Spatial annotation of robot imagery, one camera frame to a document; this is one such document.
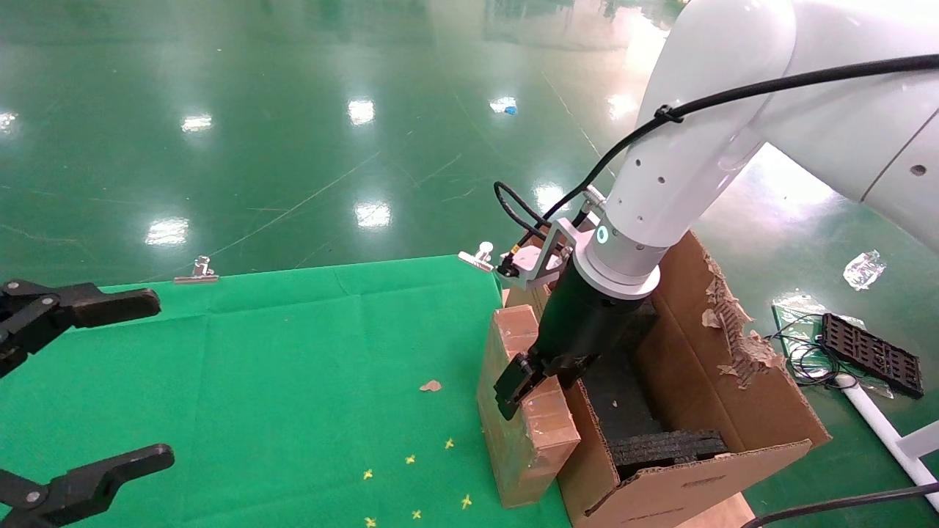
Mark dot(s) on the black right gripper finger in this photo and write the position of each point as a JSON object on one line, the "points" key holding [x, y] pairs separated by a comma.
{"points": [[513, 387]]}

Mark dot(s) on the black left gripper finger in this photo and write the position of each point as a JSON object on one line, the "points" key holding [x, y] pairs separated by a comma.
{"points": [[110, 304], [95, 480]]}

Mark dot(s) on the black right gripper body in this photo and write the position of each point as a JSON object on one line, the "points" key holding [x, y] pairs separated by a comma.
{"points": [[587, 323]]}

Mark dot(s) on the small brown cardboard box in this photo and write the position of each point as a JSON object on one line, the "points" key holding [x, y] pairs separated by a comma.
{"points": [[528, 447]]}

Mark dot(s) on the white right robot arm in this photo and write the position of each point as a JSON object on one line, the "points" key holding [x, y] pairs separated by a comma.
{"points": [[697, 147]]}

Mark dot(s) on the brown cardboard scrap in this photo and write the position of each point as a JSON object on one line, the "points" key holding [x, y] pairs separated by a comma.
{"points": [[430, 386]]}

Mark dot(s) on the large open cardboard carton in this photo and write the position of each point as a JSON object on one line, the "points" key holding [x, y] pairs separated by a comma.
{"points": [[697, 491]]}

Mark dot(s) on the silver binder clip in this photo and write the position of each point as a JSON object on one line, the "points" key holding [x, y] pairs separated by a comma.
{"points": [[480, 254], [198, 276]]}

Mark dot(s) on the black foam insert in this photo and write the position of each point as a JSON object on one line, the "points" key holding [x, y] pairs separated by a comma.
{"points": [[623, 411]]}

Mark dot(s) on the green table cloth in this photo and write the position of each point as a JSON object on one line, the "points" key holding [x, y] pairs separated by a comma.
{"points": [[257, 381]]}

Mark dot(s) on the green clear plastic bag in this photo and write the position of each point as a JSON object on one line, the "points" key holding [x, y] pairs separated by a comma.
{"points": [[796, 312]]}

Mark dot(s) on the crumpled clear plastic wrapper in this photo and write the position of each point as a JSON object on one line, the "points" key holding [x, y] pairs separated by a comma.
{"points": [[862, 270]]}

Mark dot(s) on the black perforated plastic tray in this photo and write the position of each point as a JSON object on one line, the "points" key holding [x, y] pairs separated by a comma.
{"points": [[873, 356]]}

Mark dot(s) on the white metal stand pole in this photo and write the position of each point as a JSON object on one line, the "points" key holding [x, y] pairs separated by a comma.
{"points": [[880, 427]]}

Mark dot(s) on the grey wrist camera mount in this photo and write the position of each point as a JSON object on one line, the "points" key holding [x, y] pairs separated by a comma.
{"points": [[539, 269]]}

